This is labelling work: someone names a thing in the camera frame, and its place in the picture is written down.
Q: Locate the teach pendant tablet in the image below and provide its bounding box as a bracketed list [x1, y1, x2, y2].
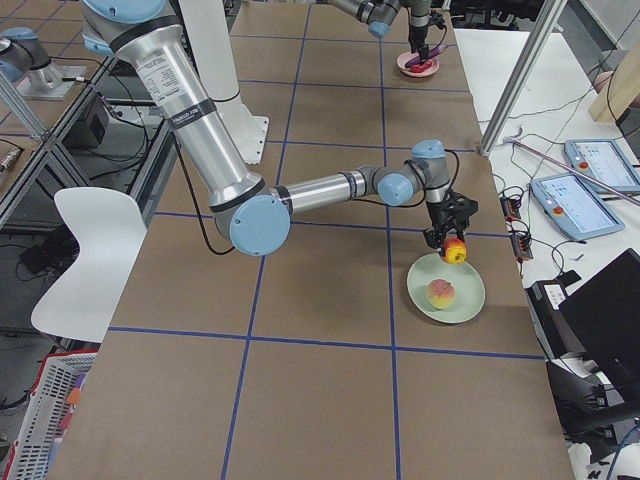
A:
[531, 174, 625, 241]
[564, 139, 639, 193]

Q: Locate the metal grabber stick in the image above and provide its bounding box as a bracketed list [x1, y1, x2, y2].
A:
[504, 130, 640, 207]

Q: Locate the red yellow apple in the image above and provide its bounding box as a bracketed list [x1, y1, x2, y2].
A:
[442, 238, 467, 265]

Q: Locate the red chili pepper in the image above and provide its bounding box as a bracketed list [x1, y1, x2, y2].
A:
[410, 60, 437, 74]

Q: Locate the aluminium frame post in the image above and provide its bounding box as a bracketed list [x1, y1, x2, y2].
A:
[478, 0, 567, 157]

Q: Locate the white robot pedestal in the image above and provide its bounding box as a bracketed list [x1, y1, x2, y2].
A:
[179, 0, 269, 165]

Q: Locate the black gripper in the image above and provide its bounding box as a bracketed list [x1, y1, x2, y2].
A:
[409, 17, 430, 61]
[423, 200, 468, 250]

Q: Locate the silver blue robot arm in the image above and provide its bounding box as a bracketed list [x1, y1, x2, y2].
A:
[326, 0, 432, 63]
[81, 1, 477, 264]

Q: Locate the near teach pendant tablet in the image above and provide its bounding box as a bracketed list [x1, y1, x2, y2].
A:
[531, 174, 625, 241]

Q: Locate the purple eggplant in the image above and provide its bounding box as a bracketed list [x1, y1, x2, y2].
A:
[405, 45, 448, 69]

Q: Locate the white pink plastic basket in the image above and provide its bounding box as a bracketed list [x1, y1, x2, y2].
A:
[3, 350, 97, 479]

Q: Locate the yellow pink peach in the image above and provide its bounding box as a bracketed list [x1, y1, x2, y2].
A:
[426, 278, 456, 310]

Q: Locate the light green plate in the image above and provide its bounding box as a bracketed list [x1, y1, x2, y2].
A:
[407, 254, 485, 324]

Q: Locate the far teach pendant tablet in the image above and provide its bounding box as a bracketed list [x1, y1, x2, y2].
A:
[564, 139, 639, 193]

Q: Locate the black box with label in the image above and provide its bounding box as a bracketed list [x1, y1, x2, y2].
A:
[525, 280, 585, 359]

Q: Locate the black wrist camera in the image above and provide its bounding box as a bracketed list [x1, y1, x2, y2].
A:
[446, 192, 479, 222]
[428, 12, 447, 30]

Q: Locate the pink plate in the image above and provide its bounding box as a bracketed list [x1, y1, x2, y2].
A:
[396, 52, 440, 78]

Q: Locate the orange black usb hub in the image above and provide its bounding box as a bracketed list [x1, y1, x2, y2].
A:
[500, 196, 533, 263]

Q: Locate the white plastic chair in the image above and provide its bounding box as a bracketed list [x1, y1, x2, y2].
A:
[31, 187, 147, 343]

